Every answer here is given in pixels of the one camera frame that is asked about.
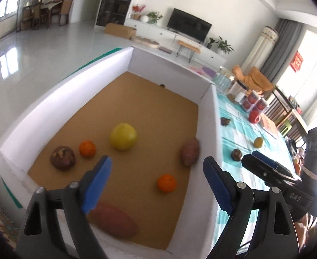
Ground sweet potato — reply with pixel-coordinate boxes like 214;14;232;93
181;137;201;166
90;202;139;239

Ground large dark brown fruit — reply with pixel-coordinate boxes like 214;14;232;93
50;145;76;172

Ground red flower bouquet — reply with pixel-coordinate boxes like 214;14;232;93
132;4;146;20

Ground glass jar with gold lid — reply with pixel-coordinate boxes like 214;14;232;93
214;66;236;94

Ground clear jar with black lid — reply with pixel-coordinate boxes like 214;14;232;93
227;80;249;104

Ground white box with cardboard bottom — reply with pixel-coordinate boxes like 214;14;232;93
0;46;224;259

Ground brown cardboard box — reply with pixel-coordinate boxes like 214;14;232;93
104;23;137;40

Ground pile of oranges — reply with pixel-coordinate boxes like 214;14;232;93
293;158;303;175

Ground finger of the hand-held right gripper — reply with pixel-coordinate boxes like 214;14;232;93
251;151;300;180
241;153;302;187

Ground grey curtain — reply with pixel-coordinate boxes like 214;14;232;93
260;19;305;82

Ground wooden dining table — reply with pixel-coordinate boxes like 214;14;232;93
38;1;64;22

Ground beige floor cushion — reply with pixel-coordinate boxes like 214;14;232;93
131;35;160;49

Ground patterned rug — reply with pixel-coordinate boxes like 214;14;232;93
0;181;23;239

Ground white television cabinet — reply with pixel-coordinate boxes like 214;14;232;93
123;18;227;65

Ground black flat television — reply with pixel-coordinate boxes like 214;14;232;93
167;8;213;43

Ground green plastic stool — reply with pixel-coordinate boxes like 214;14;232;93
282;120;294;136

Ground orange lounge chair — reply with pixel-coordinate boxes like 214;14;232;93
232;65;274;94

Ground dark glass display cabinet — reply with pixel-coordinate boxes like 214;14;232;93
96;0;140;29

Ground white standing air conditioner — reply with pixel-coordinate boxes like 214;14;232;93
240;26;280;73

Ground wooden desk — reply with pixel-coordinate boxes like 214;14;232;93
288;97;310;134

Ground red apple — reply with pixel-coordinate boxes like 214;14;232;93
248;110;262;125

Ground large yellow round fruit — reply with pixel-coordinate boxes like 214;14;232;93
109;123;137;152

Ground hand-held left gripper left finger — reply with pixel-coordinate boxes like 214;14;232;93
17;155;113;259

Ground orange book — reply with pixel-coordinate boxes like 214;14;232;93
260;116;280;139

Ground large potted green plant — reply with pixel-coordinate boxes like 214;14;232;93
215;36;234;56

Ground wooden dining chair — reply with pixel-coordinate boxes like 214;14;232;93
21;4;42;31
58;0;75;25

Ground red wall hanging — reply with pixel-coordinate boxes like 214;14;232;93
291;50;304;73

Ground leafy green plant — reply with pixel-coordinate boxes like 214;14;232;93
147;11;164;25

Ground teal checked tablecloth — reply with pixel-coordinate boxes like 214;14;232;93
213;94;305;252

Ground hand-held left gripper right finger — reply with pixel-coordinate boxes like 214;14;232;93
203;156;303;259

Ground person's right hand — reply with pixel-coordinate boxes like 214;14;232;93
295;214;317;249

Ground dark wooden chair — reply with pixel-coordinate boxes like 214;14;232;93
266;86;294;130

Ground small orange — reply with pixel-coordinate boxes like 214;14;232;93
79;140;97;158
157;174;177;193

